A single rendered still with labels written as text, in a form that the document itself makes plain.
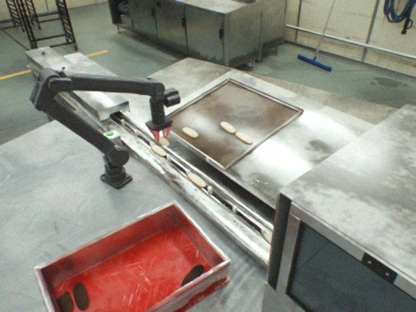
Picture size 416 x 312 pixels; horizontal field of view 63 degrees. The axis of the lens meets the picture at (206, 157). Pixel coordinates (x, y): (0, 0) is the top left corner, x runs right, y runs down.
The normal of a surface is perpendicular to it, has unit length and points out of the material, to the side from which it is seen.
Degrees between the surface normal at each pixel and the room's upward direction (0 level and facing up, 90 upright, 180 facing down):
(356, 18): 90
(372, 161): 0
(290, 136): 10
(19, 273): 0
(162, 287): 0
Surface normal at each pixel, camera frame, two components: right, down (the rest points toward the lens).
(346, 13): -0.77, 0.39
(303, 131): -0.16, -0.72
